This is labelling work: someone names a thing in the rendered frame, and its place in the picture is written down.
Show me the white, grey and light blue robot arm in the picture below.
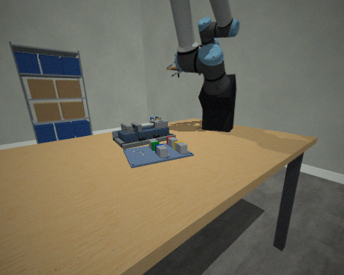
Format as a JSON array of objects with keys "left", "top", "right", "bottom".
[{"left": 170, "top": 0, "right": 239, "bottom": 95}]

